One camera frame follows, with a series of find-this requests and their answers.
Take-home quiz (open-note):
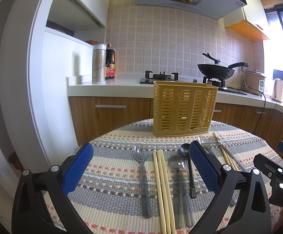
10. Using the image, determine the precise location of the wooden chopstick pair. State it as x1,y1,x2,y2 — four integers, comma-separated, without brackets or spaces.
214,133,238,171

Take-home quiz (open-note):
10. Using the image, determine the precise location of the clear grey plastic spoon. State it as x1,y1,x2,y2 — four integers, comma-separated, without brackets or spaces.
168,154,183,230

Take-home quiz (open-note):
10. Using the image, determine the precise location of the black plastic spoon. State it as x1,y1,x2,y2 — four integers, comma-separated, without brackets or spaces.
180,143,197,199

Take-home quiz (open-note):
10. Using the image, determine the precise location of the clear grey plastic spork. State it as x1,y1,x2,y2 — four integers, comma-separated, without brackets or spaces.
133,146,152,219

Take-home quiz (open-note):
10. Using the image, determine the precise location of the cream electric kettle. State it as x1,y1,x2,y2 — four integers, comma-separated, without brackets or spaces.
272,78,283,103

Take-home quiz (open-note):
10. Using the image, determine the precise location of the clear plastic utensil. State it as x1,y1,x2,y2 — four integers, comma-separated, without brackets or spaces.
197,136,219,155

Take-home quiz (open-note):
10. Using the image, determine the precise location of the beige rice cooker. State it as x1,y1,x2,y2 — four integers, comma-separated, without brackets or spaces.
243,70,266,96

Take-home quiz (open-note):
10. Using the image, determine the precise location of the striped woven table mat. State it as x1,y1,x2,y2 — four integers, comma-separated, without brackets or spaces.
42,118,283,234

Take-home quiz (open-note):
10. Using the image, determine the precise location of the yellow plastic utensil basket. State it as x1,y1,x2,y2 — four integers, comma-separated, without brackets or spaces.
152,81,218,137

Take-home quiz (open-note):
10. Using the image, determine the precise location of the black gas stove top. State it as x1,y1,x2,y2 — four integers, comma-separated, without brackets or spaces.
139,70,248,96

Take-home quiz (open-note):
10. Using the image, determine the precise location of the dark soy sauce bottle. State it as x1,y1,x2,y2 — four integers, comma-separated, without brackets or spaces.
106,43,116,79

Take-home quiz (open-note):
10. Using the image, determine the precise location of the steel thermos flask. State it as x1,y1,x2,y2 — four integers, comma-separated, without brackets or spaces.
92,44,107,82

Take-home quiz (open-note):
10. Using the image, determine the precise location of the black power cable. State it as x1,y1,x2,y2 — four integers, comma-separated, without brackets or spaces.
239,85,268,135

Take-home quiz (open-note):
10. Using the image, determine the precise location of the black wok with handle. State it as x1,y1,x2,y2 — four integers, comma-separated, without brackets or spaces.
198,62,248,80

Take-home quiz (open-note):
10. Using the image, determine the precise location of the wok lid with handle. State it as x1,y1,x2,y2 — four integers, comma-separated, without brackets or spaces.
203,53,221,64

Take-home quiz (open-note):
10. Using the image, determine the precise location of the orange wall cabinet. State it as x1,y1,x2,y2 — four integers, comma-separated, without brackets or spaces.
225,20,269,42

